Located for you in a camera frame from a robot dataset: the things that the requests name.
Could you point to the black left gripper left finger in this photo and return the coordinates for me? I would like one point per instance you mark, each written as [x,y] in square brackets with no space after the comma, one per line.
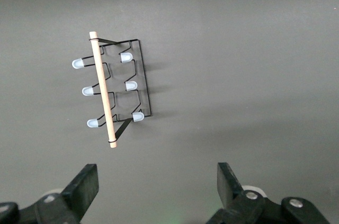
[79,192]

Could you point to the dark grey table mat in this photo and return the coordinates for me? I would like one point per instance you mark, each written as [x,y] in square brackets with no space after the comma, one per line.
[238,75]

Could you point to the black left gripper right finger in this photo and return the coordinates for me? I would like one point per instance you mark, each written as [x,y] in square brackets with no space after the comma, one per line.
[233,192]

